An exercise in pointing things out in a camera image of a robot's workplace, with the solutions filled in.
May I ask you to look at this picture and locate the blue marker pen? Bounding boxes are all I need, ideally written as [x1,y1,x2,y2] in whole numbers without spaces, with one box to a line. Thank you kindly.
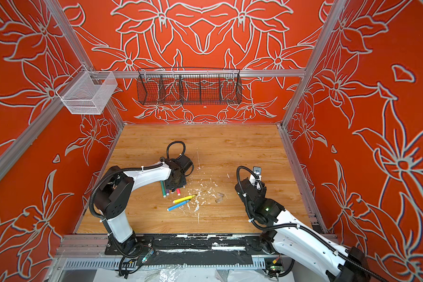
[167,200,190,212]

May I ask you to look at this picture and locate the black wire basket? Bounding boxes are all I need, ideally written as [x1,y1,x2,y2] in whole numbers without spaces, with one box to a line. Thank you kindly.
[136,68,243,106]

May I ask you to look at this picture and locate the white wire basket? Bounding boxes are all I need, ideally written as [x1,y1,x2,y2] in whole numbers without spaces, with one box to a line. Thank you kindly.
[55,65,118,115]

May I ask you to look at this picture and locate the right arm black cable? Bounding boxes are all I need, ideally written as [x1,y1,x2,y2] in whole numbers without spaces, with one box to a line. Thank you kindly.
[235,165,388,282]

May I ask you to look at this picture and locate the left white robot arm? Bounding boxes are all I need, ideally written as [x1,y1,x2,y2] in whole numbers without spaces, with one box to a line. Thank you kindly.
[88,155,194,258]

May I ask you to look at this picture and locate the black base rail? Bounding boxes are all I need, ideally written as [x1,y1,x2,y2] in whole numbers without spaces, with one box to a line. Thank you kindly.
[56,232,297,272]

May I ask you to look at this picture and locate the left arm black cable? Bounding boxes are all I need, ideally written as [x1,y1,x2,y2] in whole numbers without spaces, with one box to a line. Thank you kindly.
[89,140,195,221]

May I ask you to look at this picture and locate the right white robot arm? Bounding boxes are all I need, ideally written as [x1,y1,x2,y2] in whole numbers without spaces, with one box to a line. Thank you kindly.
[235,178,373,282]

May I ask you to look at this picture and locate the aluminium frame rails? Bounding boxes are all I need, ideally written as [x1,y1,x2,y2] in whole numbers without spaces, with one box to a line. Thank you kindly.
[0,0,350,233]

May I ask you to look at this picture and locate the yellow marker pen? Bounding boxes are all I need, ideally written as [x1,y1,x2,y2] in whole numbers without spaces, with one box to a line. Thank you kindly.
[173,195,196,204]

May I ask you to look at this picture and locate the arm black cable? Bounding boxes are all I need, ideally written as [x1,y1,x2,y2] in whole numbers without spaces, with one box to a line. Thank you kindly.
[235,165,388,282]
[89,140,195,221]

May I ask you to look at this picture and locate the green marker pen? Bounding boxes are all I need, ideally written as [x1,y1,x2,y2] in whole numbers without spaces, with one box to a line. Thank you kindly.
[160,181,167,197]

